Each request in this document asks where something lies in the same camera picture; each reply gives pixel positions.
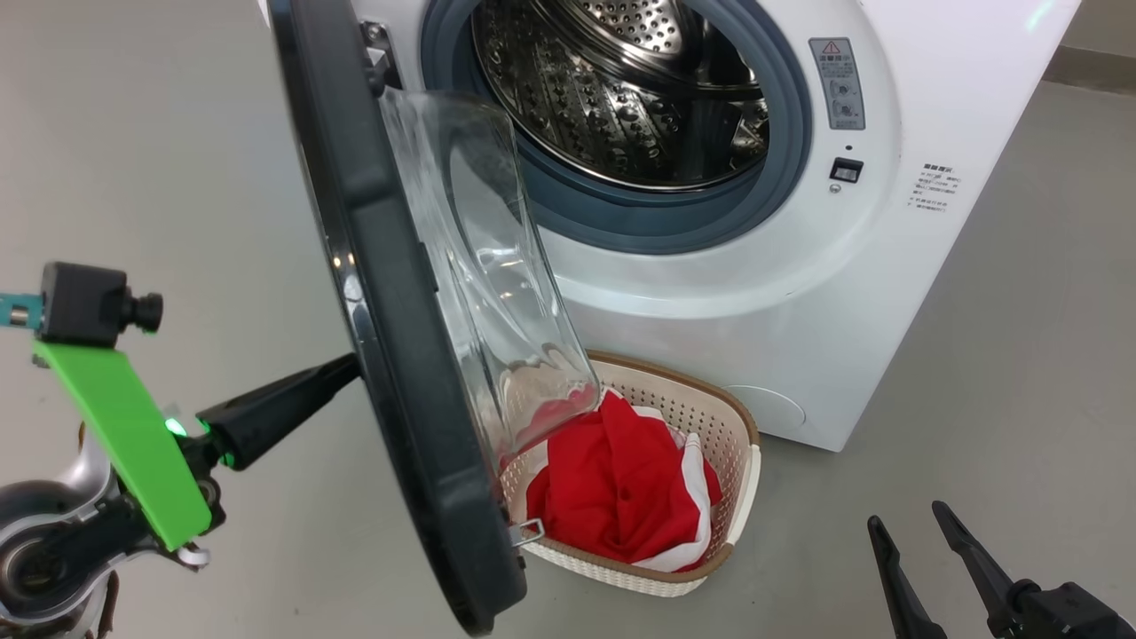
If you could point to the grey skirting board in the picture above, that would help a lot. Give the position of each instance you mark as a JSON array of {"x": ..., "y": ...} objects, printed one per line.
[{"x": 1096, "y": 69}]

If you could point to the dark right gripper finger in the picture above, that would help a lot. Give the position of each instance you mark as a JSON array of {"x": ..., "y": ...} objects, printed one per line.
[
  {"x": 976, "y": 564},
  {"x": 901, "y": 595}
]

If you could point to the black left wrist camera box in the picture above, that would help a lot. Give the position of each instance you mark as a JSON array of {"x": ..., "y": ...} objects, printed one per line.
[{"x": 84, "y": 302}]

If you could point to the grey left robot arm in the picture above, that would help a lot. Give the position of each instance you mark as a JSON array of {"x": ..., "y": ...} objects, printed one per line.
[{"x": 53, "y": 550}]

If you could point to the black door lock socket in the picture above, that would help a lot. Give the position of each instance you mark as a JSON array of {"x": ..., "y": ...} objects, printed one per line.
[{"x": 847, "y": 170}]

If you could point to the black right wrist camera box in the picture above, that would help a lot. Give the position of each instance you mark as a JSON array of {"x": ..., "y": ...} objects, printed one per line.
[{"x": 1074, "y": 617}]

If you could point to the grey metal door hinge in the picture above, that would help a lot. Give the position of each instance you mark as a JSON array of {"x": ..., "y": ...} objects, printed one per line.
[{"x": 380, "y": 58}]

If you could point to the red and white garment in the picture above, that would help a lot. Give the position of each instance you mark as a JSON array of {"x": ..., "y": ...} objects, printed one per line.
[{"x": 621, "y": 488}]

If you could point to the cream perforated basket brown rim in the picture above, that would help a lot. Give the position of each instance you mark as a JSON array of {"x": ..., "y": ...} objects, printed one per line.
[{"x": 710, "y": 417}]

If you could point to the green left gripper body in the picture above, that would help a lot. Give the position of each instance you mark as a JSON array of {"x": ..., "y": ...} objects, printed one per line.
[{"x": 124, "y": 426}]

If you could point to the grey warning label sticker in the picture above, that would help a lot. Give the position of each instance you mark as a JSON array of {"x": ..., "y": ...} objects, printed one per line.
[{"x": 837, "y": 84}]

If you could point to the white front-load washing machine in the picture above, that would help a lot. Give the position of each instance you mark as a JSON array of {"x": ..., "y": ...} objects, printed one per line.
[{"x": 799, "y": 293}]

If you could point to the round white filter cover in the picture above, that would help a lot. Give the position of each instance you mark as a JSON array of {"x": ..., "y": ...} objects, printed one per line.
[{"x": 772, "y": 408}]

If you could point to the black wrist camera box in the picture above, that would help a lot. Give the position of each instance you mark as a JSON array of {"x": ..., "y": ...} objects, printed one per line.
[
  {"x": 1074, "y": 617},
  {"x": 84, "y": 302}
]

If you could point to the silver door latch hook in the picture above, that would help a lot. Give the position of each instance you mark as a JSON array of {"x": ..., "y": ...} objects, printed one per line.
[{"x": 525, "y": 532}]

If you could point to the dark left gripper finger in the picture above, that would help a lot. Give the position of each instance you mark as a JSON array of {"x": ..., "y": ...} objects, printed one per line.
[{"x": 284, "y": 404}]

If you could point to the black round glass washer door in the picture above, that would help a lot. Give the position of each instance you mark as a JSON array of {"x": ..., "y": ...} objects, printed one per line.
[{"x": 390, "y": 337}]

